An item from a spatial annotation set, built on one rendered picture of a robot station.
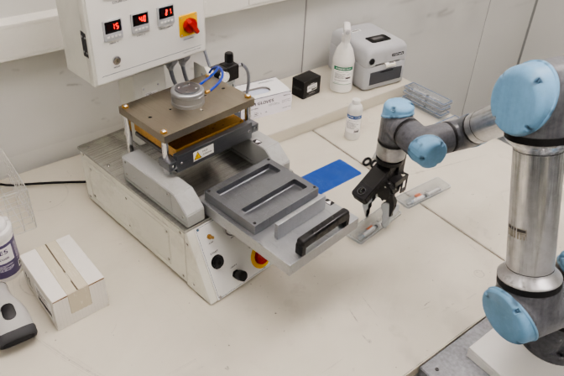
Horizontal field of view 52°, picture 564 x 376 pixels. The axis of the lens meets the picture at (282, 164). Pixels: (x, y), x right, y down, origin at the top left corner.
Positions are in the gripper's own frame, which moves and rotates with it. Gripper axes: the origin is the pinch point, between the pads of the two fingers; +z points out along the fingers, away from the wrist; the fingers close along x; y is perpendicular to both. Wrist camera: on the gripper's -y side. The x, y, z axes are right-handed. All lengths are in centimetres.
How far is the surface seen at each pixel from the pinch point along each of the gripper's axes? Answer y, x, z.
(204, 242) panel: -47, 15, -11
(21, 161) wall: -56, 89, 0
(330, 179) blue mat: 8.4, 22.8, 2.8
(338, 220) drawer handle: -29.5, -9.2, -22.6
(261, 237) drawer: -42.3, 0.7, -19.2
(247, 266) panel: -37.6, 9.9, -0.8
